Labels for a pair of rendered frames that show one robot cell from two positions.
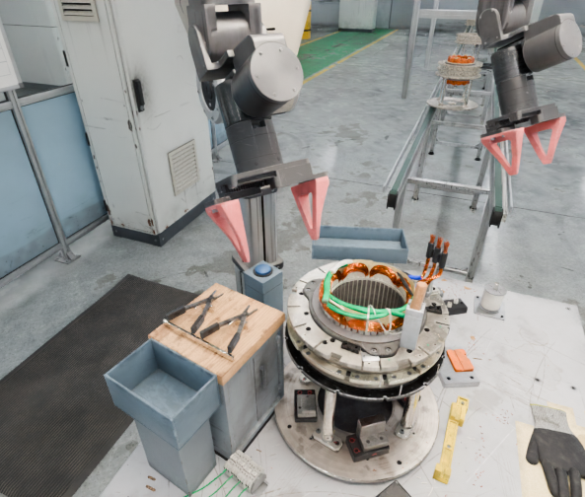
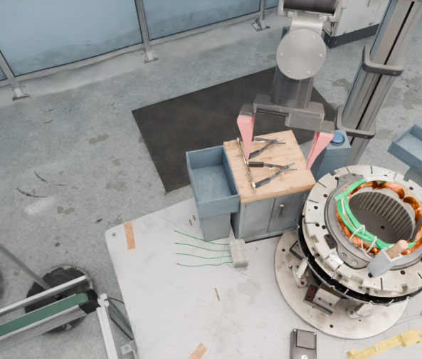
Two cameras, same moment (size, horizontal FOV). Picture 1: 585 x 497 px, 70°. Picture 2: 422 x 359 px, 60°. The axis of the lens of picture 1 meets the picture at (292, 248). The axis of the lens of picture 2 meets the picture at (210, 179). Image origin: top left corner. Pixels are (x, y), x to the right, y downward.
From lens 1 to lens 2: 0.28 m
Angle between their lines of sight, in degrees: 39
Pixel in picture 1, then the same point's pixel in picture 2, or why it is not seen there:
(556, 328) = not seen: outside the picture
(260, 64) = (288, 45)
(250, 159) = (277, 95)
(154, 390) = (211, 177)
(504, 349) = not seen: outside the picture
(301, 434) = (286, 260)
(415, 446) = (352, 328)
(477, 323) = not seen: outside the picture
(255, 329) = (286, 182)
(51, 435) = (188, 147)
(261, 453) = (257, 251)
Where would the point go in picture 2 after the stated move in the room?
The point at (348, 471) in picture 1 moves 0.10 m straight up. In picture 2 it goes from (294, 303) to (301, 291)
